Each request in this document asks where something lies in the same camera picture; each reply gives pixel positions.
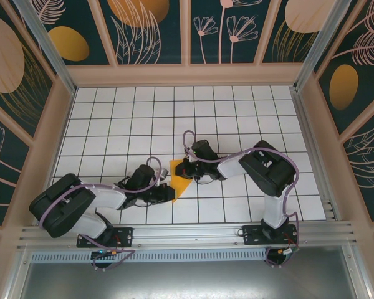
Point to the orange cloth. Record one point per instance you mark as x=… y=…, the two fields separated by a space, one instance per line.
x=182 y=187

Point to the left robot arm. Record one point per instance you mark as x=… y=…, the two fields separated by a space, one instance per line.
x=62 y=202

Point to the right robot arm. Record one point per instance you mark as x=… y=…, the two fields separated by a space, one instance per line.
x=261 y=174

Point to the grey metal sheet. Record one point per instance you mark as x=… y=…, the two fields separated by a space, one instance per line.
x=187 y=280

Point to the aluminium mounting rail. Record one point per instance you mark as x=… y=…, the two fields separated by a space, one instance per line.
x=187 y=233

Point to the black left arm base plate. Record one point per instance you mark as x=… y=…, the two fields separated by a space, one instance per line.
x=124 y=236

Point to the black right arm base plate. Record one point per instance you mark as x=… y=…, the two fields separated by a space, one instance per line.
x=252 y=236

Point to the aluminium side rail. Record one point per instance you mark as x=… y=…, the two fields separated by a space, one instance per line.
x=314 y=155

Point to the aluminium frame post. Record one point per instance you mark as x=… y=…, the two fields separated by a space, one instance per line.
x=318 y=40
x=46 y=46

